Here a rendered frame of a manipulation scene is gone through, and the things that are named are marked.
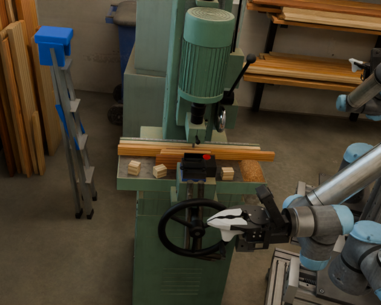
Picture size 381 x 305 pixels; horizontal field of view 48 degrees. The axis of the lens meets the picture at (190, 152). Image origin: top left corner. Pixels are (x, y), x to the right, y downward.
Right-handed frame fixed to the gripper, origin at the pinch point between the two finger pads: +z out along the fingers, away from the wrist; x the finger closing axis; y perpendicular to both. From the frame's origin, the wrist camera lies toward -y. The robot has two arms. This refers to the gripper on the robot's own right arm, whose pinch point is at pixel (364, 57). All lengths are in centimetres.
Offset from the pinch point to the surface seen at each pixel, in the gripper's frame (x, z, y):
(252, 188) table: -61, -67, 29
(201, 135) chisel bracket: -81, -58, 9
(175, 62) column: -92, -36, -14
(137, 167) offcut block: -106, -70, 15
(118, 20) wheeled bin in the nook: -142, 113, 11
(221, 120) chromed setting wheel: -72, -44, 9
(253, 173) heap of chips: -60, -64, 23
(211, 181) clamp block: -78, -77, 17
